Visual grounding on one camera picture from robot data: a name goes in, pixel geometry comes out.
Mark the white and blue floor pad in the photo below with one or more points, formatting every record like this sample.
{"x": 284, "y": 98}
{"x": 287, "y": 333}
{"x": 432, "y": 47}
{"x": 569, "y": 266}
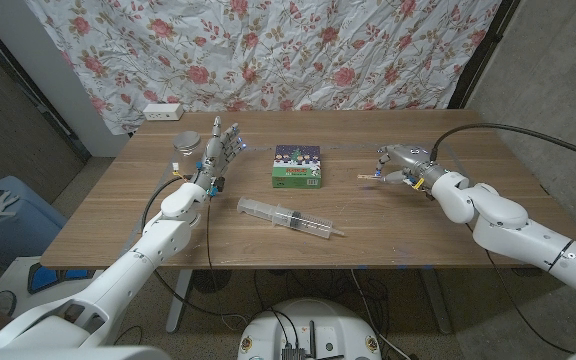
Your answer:
{"x": 18, "y": 272}

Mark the grey sneaker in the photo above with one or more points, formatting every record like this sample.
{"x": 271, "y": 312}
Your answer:
{"x": 3, "y": 302}

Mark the wooden clothespin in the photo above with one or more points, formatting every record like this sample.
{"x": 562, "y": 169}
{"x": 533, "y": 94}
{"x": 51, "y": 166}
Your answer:
{"x": 365, "y": 176}

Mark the green cartoon print box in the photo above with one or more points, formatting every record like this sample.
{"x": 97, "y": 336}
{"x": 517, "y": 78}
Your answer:
{"x": 296, "y": 170}

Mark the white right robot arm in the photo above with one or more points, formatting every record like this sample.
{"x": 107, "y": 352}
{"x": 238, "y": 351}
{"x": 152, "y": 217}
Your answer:
{"x": 503, "y": 215}

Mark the white power strip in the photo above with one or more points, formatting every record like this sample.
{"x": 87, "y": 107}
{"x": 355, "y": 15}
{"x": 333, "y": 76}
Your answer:
{"x": 163, "y": 111}

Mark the black backdrop stand pole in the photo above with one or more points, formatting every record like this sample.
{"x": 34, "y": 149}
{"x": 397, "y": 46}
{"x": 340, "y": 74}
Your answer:
{"x": 33, "y": 90}
{"x": 483, "y": 55}

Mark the blue storage bin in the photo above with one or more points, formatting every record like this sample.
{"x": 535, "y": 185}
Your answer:
{"x": 18, "y": 235}

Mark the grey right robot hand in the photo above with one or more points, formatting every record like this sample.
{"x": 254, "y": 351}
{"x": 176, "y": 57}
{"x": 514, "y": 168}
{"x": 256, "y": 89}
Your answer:
{"x": 413, "y": 162}

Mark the black round floor base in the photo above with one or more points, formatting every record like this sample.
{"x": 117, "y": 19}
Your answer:
{"x": 210, "y": 280}

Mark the grey table leg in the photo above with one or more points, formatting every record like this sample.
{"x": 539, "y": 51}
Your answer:
{"x": 435, "y": 300}

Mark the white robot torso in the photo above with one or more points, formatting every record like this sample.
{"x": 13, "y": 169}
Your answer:
{"x": 308, "y": 330}

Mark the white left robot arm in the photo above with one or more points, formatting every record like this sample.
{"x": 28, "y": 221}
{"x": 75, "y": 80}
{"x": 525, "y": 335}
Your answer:
{"x": 133, "y": 270}

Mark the white table leg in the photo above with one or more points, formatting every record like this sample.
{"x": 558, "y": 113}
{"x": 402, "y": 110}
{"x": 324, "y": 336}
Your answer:
{"x": 178, "y": 300}

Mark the floral rose backdrop cloth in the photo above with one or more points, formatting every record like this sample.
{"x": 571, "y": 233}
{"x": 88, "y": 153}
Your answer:
{"x": 268, "y": 50}

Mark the clear plastic syringe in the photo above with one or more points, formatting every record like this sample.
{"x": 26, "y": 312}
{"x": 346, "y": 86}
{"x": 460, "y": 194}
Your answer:
{"x": 288, "y": 217}

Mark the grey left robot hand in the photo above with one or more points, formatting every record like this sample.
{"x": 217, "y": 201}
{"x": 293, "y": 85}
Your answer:
{"x": 213, "y": 155}

